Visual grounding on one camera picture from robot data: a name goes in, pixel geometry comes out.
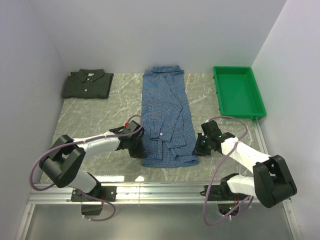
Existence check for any blue checked long sleeve shirt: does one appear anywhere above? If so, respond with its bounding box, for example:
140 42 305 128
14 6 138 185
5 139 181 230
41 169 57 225
141 65 199 168

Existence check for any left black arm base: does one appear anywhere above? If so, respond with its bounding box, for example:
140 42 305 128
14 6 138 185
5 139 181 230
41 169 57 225
70 186 117 222

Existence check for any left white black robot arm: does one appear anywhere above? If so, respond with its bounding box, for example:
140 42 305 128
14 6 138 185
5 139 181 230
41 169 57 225
38 120 145 201

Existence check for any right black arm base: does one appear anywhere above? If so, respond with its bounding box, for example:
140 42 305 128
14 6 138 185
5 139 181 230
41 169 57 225
208 173 247 215

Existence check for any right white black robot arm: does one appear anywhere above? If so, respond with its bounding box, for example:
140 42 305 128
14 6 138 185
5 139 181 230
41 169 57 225
193 120 298 208

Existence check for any green plastic tray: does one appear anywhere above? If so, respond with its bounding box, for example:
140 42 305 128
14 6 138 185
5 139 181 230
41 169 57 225
213 66 267 119

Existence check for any dark green folded shirt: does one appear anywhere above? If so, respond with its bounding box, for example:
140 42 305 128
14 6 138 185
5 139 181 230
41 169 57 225
61 69 114 99

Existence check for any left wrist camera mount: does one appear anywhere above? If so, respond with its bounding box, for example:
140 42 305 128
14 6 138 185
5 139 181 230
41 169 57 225
125 120 140 133

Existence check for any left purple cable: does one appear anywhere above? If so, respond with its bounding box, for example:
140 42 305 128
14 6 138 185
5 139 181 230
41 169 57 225
29 114 118 222

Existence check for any aluminium mounting rail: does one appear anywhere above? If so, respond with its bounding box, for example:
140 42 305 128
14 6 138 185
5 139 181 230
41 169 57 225
27 182 206 205

